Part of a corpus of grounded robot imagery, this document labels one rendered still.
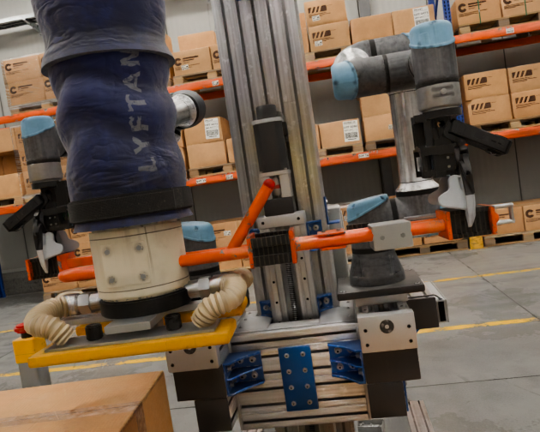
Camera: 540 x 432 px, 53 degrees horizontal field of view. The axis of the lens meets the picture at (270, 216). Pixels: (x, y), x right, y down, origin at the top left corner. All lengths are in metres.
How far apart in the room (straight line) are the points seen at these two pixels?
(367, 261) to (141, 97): 0.77
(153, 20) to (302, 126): 0.74
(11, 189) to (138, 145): 8.69
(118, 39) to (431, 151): 0.56
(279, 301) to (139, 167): 0.78
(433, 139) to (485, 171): 8.68
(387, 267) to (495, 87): 7.11
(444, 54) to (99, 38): 0.58
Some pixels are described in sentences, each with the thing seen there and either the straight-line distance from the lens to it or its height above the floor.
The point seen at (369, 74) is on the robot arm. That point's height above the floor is 1.53.
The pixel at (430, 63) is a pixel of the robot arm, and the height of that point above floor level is 1.51.
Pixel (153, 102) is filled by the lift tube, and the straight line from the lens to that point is 0.98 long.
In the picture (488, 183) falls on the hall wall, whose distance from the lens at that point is 9.70.
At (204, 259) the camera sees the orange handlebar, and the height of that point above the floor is 1.23.
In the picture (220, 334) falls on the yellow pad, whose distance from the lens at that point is 0.90.
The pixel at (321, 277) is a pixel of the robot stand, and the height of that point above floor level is 1.04.
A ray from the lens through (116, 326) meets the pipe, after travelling 0.96.
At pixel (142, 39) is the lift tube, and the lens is 1.00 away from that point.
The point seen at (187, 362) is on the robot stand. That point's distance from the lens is 1.45.
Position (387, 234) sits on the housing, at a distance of 0.98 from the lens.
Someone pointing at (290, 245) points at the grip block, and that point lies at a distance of 0.97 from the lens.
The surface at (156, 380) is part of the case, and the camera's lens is 1.30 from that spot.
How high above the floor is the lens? 1.35
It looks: 3 degrees down
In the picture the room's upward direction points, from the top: 8 degrees counter-clockwise
